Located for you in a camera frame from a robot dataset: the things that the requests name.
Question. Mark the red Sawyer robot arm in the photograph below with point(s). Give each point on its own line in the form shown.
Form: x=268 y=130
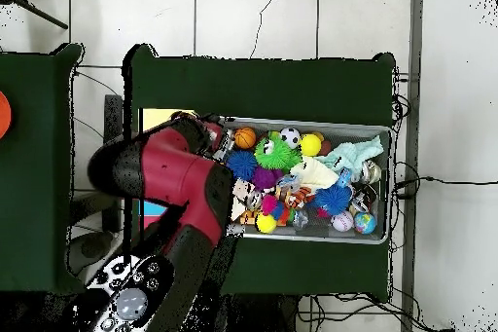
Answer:
x=171 y=168

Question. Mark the wooden box with three holes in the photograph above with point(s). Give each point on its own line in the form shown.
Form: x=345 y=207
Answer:
x=155 y=118

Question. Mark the shallow mesh bin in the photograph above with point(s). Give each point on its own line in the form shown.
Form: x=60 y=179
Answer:
x=319 y=230

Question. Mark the small orange basketball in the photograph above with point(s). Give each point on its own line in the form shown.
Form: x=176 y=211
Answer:
x=245 y=138

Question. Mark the blue spiky ball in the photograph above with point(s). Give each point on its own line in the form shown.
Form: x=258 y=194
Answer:
x=334 y=199
x=242 y=164

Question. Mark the green spiky puffer toy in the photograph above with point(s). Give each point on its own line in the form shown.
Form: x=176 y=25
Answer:
x=277 y=153

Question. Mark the dark green table cloth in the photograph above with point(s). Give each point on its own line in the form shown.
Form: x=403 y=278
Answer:
x=272 y=86
x=35 y=191

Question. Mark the small soccer ball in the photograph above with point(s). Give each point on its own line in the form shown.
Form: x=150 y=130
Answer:
x=290 y=137

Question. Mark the plain yellow ball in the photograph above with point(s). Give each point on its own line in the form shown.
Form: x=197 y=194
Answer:
x=310 y=145

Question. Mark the cream waffle cloth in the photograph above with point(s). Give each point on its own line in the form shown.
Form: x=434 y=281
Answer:
x=317 y=174

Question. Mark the mint waffle cloth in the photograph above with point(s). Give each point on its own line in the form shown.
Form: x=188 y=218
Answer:
x=350 y=153

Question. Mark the small globe ball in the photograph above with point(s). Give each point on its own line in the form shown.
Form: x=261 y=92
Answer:
x=364 y=223

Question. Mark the orange disc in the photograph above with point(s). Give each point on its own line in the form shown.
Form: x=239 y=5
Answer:
x=4 y=116

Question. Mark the black rod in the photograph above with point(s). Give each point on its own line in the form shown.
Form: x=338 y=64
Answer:
x=39 y=12

